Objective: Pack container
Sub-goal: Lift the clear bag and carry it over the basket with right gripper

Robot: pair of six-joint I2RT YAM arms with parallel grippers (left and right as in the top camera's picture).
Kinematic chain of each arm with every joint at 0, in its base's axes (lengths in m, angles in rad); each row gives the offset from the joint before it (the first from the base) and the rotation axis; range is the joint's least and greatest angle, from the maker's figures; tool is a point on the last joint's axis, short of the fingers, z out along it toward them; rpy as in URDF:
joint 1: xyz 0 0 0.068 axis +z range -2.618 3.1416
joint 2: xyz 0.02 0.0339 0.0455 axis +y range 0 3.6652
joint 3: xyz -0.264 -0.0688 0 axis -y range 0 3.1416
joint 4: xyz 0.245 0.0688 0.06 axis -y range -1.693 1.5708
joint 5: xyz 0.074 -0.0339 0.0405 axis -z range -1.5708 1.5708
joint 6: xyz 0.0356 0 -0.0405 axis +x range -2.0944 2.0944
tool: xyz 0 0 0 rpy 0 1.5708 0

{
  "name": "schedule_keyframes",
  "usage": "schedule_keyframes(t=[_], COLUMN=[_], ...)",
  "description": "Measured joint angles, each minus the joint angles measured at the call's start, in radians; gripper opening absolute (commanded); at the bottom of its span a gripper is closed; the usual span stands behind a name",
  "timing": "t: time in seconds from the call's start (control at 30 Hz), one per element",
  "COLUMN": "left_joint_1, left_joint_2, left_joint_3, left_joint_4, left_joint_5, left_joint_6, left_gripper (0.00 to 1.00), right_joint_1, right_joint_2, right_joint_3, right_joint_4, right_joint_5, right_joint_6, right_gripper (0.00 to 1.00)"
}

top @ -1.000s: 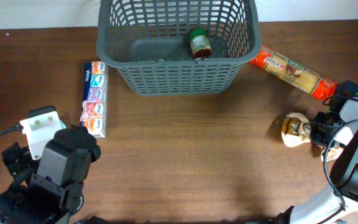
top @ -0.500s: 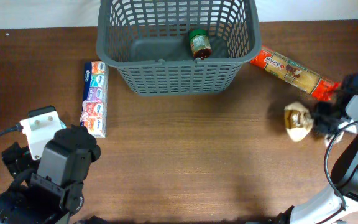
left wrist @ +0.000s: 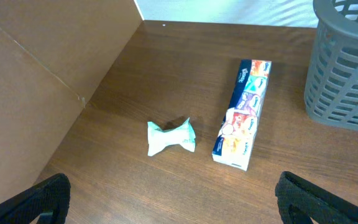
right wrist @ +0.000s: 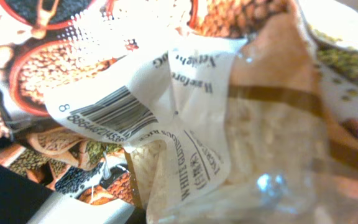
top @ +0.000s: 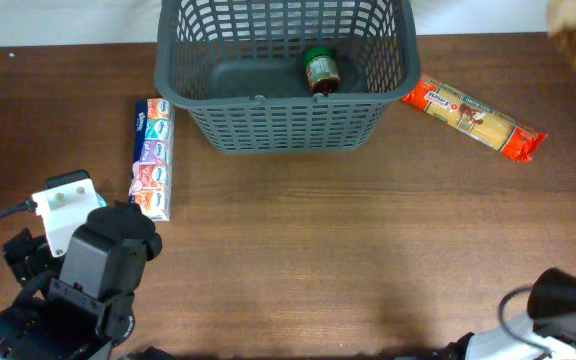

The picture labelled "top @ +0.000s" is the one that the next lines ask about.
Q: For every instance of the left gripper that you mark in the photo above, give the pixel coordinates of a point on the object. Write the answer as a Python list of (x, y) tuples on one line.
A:
[(125, 204)]

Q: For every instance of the grey plastic basket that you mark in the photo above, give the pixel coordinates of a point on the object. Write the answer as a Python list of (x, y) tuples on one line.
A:
[(237, 67)]

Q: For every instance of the green lid glass jar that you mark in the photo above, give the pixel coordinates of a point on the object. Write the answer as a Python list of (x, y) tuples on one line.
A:
[(321, 70)]

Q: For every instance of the orange spaghetti packet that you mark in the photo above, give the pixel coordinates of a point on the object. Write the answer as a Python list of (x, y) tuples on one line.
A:
[(475, 119)]

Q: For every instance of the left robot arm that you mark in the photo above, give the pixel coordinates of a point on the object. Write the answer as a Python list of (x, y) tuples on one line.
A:
[(84, 309)]

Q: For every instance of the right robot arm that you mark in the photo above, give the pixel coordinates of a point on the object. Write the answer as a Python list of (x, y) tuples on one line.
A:
[(535, 321)]

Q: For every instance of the colourful tissue pack box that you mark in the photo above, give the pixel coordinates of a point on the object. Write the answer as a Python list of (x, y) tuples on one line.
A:
[(151, 179)]

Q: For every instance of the crumpled mint green packet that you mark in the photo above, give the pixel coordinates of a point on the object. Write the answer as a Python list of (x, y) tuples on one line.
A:
[(101, 201)]

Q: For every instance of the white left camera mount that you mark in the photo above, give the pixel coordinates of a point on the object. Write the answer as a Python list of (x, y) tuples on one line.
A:
[(63, 209)]

